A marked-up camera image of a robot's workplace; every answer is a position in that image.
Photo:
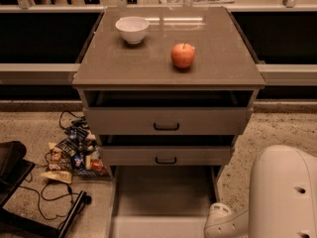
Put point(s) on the grey bottom drawer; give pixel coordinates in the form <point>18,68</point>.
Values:
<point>161,201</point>

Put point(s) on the grey drawer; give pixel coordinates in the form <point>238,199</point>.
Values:
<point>161,201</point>
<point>171,156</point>
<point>167,121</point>

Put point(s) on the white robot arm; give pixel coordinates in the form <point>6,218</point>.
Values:
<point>282,199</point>

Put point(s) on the grey middle drawer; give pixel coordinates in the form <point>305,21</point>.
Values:
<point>171,156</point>

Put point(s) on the grey drawer cabinet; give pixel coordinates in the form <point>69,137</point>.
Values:
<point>116,74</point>

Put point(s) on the grey top drawer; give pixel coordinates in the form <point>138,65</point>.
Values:
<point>167,121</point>

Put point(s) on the pile of snack packets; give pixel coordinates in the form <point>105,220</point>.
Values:
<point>76,155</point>

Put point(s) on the red apple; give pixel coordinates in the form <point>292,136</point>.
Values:
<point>183,55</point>

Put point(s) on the white ceramic bowl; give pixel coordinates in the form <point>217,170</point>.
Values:
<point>132,29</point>

